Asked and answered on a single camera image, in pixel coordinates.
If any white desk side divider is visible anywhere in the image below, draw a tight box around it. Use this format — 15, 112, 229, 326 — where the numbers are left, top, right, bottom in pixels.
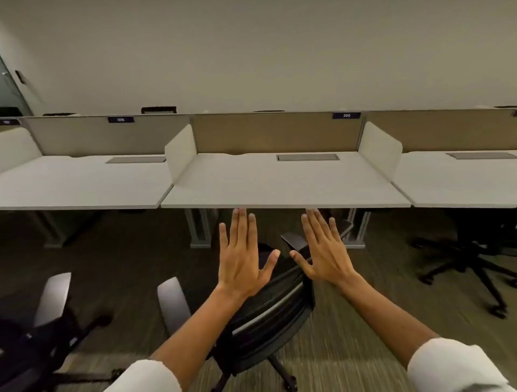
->
0, 128, 43, 174
164, 124, 198, 185
358, 121, 403, 183

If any tan fabric partition panel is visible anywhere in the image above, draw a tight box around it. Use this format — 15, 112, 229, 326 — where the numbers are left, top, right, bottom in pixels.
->
190, 113, 366, 155
365, 109, 517, 153

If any grey desk cable hatch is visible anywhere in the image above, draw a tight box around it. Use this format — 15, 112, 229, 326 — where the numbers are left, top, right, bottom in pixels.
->
446, 152, 517, 160
276, 153, 340, 162
106, 156, 167, 164

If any person's left hand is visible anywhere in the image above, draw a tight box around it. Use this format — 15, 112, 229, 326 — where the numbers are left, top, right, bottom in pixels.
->
218, 208, 281, 300

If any person's right hand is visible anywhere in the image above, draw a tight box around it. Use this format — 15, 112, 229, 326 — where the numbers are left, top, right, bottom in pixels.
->
289, 208, 358, 288

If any black mesh office chair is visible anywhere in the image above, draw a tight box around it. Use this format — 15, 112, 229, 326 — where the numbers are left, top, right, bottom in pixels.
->
0, 271, 126, 392
410, 208, 517, 320
156, 230, 317, 392

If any frosted glass door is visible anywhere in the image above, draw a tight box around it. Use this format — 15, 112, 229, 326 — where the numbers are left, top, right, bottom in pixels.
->
0, 54, 34, 118

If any white desk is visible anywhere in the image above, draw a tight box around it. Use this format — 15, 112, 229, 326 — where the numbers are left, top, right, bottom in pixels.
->
0, 155, 174, 212
390, 150, 517, 209
160, 151, 412, 209

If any grey fabric partition panel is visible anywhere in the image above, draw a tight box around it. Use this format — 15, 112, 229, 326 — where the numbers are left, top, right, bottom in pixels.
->
25, 115, 191, 157

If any person's left forearm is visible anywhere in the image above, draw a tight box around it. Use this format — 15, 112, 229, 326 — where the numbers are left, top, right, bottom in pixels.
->
104, 284, 248, 392

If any person's right forearm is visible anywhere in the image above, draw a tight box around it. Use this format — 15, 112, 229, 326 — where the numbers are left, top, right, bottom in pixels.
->
335, 272, 512, 392

